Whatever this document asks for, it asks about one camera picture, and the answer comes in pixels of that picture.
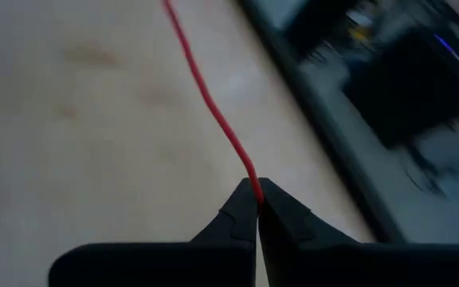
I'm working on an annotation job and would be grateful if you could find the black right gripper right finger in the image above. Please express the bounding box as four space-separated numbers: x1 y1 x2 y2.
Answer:
257 178 459 287

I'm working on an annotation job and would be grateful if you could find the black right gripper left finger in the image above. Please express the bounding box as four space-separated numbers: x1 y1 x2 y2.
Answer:
48 178 259 287

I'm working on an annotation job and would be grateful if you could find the red cord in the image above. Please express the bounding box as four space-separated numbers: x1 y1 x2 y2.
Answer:
161 0 265 209

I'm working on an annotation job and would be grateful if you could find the black cabinet box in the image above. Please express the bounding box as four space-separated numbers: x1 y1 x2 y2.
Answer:
343 29 459 149

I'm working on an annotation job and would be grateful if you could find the black tower fan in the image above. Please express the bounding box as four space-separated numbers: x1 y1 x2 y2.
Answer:
284 0 360 57

